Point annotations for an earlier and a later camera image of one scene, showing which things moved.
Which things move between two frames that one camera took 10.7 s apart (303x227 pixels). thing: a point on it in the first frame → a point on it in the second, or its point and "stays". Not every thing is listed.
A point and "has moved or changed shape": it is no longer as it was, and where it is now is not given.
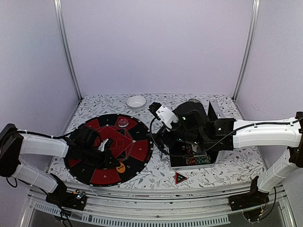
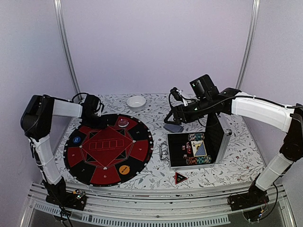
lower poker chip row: x=198 y=160 stays
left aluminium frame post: x=57 y=5 stays
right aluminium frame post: x=255 y=11 stays
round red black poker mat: x=132 y=145 stays
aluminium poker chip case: x=191 y=157 stays
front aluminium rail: x=201 y=205 stays
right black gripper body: x=188 y=138 → x=202 y=106
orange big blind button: x=121 y=169 has moved or changed shape
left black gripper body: x=100 y=161 → x=95 y=123
